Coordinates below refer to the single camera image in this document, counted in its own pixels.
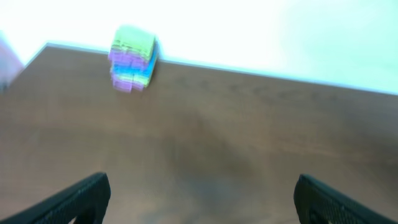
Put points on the blue folded cloth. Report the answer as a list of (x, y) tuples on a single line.
[(145, 71)]

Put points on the purple folded cloth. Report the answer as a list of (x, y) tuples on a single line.
[(126, 86), (128, 58)]

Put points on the light green folded cloth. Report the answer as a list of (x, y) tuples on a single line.
[(131, 79)]

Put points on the green microfiber cloth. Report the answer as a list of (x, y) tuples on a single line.
[(136, 38)]

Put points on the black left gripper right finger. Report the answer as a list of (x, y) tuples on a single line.
[(318, 203)]

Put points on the purple folded cloth bottom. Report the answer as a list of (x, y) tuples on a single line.
[(126, 86)]

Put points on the purple folded cloth top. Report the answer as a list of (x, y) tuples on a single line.
[(128, 58)]

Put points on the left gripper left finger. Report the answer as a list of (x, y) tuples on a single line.
[(83, 202)]

